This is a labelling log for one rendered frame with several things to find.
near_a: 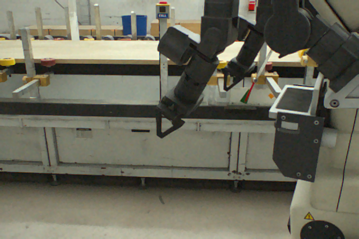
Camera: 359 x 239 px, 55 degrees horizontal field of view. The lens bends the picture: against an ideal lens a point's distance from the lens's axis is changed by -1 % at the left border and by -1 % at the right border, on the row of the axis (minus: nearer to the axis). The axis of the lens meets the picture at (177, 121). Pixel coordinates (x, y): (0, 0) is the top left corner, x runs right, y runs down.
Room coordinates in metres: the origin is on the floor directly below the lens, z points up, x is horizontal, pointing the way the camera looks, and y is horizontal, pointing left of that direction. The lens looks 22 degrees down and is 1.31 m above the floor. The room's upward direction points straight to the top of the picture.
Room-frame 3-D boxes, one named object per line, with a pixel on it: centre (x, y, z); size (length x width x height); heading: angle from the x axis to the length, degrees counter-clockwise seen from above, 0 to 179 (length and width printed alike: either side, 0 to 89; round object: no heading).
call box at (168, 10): (1.82, 0.07, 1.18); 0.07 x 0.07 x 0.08; 86
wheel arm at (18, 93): (1.81, 0.77, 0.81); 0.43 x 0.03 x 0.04; 176
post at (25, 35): (1.87, 0.81, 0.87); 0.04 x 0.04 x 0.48; 86
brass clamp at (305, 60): (1.77, -0.71, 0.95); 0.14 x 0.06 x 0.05; 86
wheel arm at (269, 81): (1.71, -0.47, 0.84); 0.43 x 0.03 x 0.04; 176
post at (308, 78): (1.77, -0.69, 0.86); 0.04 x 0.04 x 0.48; 86
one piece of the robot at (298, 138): (0.82, -0.33, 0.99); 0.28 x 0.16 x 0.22; 155
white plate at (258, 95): (1.77, -0.40, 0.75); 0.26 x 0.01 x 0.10; 86
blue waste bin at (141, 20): (7.51, 0.90, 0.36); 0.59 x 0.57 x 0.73; 176
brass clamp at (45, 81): (1.87, 0.79, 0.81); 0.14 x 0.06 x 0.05; 86
